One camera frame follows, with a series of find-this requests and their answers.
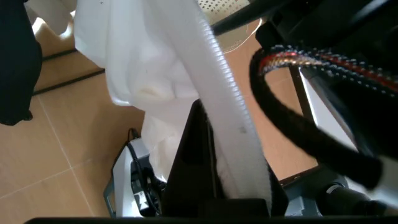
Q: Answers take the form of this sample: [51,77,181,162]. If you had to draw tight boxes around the white printed t-shirt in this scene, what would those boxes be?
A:
[73,0,273,216]

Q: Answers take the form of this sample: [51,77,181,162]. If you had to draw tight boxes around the black cable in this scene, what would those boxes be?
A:
[248,45,384,190]

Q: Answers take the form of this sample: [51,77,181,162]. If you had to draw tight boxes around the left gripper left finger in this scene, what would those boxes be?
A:
[161,98,225,217]

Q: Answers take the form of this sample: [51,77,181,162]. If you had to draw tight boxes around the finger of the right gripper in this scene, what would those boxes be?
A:
[211,0,281,36]

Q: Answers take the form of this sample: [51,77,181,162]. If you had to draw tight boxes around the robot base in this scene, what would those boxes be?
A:
[103,136,386,218]

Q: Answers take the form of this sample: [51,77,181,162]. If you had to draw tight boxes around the black clothes rack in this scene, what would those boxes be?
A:
[32,46,105,96]

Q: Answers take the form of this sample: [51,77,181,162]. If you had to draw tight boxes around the white laundry basket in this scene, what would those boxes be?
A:
[197,0,265,54]

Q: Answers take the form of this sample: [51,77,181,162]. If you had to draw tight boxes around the black shorts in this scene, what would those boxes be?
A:
[0,0,44,126]

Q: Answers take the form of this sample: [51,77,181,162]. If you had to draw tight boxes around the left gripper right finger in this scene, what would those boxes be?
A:
[268,166,290,217]

